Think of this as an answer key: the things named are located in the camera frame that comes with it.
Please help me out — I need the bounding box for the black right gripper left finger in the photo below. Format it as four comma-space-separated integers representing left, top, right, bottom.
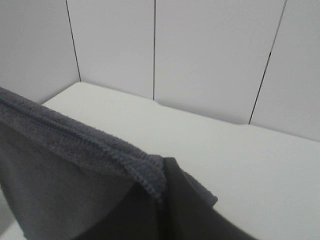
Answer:
76, 184, 163, 240

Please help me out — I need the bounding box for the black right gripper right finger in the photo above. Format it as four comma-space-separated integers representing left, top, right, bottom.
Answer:
163, 157, 253, 240

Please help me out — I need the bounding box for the dark grey towel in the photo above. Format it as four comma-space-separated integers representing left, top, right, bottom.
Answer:
0, 88, 217, 240

